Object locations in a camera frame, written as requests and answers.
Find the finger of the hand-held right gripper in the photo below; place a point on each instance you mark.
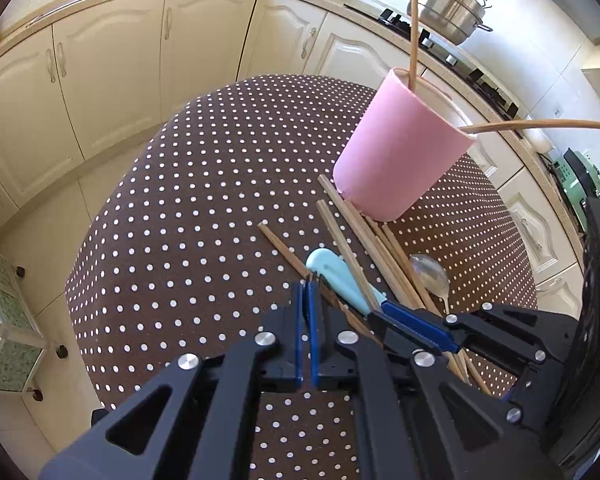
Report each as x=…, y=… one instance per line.
x=532, y=360
x=420, y=327

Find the cream lower kitchen cabinets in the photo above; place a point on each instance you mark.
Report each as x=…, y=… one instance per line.
x=115, y=60

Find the stainless steel stock pot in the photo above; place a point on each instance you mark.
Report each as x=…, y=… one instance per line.
x=450, y=5

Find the wooden chopstick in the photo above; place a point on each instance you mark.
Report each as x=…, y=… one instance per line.
x=414, y=30
x=344, y=204
x=340, y=245
x=386, y=256
x=280, y=247
x=530, y=124
x=405, y=260

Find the black gas stove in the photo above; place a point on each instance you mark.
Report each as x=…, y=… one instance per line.
x=480, y=80

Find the green countertop appliance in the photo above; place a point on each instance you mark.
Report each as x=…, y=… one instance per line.
x=575, y=180

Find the white wheeled shelf cart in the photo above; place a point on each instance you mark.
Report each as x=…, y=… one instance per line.
x=10, y=310

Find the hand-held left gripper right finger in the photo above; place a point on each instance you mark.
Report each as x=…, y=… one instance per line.
x=314, y=332

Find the pink cup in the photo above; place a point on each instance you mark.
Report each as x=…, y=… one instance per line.
x=395, y=150

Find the light blue plastic spoon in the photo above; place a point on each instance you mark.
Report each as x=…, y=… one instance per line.
x=330, y=270

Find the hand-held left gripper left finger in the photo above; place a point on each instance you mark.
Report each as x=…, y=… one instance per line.
x=298, y=332

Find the metal spoon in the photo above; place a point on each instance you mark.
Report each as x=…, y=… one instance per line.
x=430, y=275

